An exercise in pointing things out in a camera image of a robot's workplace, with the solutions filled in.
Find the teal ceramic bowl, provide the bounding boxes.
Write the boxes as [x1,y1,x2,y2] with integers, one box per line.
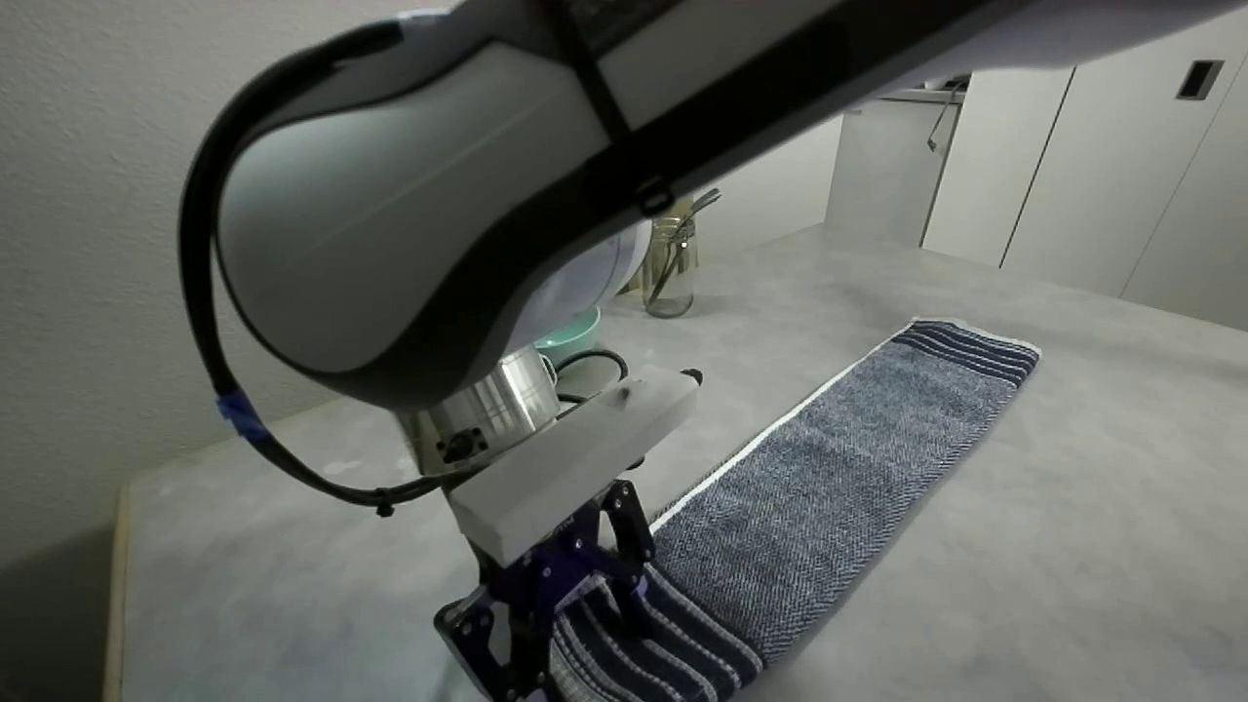
[530,304,608,362]

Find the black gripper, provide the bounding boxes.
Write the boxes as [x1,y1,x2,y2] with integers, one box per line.
[432,478,668,702]

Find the blue striped towel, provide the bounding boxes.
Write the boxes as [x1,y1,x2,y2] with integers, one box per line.
[543,314,1046,702]

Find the white fridge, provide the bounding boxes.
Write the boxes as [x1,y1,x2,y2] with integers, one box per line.
[828,72,972,250]

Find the white tall cabinets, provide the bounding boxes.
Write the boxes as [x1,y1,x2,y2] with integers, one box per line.
[919,5,1248,330]

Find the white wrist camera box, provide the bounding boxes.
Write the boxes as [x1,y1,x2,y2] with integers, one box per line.
[444,367,704,567]

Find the black cable with blue tape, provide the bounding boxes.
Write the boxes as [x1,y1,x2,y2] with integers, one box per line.
[175,16,470,518]

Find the clear glass jar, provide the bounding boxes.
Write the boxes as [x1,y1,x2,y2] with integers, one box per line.
[640,188,725,324]

